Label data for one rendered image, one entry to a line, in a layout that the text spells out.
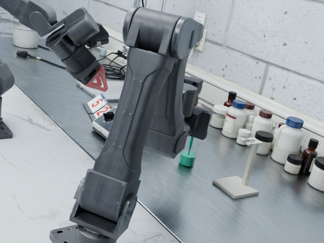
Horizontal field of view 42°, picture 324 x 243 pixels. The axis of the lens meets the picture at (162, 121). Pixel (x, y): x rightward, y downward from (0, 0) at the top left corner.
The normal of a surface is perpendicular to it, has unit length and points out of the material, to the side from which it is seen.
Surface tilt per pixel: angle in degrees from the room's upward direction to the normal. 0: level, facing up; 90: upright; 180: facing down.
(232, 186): 0
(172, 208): 0
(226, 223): 0
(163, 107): 106
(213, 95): 90
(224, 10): 90
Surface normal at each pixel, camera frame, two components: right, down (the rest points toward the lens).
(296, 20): -0.80, 0.06
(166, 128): -0.40, 0.49
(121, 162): -0.29, -0.07
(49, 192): 0.18, -0.93
